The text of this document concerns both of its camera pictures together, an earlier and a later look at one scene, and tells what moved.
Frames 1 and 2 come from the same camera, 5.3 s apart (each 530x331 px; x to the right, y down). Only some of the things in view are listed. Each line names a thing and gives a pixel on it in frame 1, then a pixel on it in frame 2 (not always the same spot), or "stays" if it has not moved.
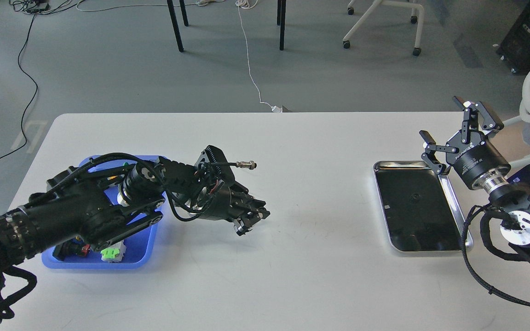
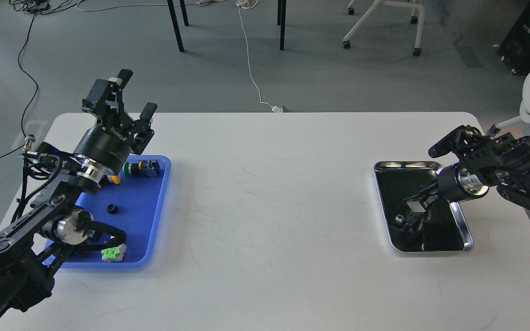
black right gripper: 480,162 -> 458,183
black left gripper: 226,200 -> 109,145
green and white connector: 114,253 stays
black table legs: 281,20 stays
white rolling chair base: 376,3 stays
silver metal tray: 421,213 stays
